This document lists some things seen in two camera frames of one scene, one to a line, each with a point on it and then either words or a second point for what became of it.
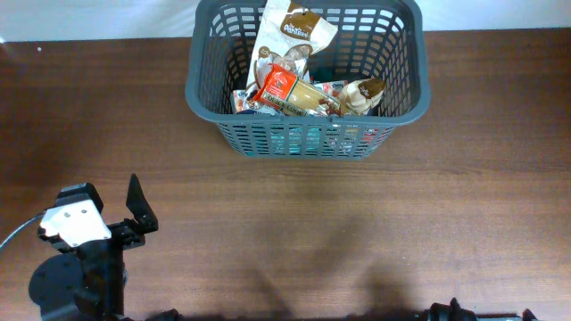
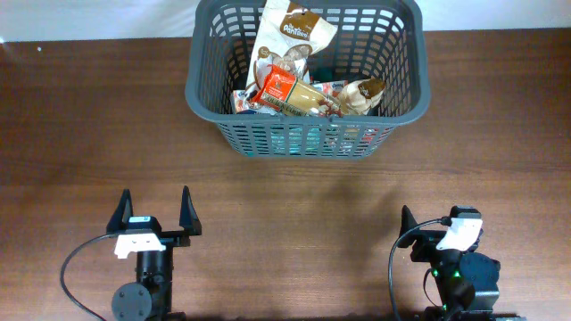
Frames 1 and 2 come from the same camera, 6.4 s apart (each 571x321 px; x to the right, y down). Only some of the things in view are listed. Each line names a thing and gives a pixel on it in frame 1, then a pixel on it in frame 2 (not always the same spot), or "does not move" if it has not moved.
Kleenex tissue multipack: (241, 98) does not move
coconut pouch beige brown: (359, 97) does not move
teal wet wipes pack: (314, 141) does not move
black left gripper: (123, 233) → (177, 238)
